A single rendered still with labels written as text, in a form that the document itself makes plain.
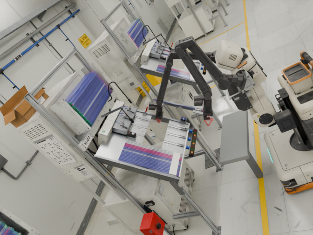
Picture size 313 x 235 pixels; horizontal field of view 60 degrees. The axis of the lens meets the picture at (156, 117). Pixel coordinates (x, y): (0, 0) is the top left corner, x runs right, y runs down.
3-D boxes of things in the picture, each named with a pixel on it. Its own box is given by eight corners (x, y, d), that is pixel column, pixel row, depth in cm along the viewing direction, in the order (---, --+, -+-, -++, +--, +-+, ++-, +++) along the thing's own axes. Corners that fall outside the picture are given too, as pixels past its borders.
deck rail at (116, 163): (178, 182, 223) (180, 177, 219) (177, 184, 221) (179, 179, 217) (94, 159, 227) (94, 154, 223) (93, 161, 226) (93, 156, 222)
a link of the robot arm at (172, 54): (166, 52, 216) (166, 47, 224) (165, 68, 223) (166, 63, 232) (223, 54, 213) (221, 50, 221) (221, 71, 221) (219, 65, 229)
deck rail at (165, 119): (188, 127, 274) (189, 123, 270) (188, 128, 272) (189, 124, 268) (120, 109, 278) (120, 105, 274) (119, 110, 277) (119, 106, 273)
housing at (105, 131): (123, 112, 277) (124, 101, 268) (106, 147, 240) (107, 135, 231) (115, 110, 278) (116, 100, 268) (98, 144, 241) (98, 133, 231)
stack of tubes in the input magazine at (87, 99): (112, 91, 261) (94, 69, 249) (91, 126, 222) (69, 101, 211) (103, 96, 267) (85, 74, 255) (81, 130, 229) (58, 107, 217)
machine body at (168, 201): (197, 175, 317) (168, 139, 290) (190, 232, 264) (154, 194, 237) (152, 186, 349) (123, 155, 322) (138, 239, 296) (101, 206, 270)
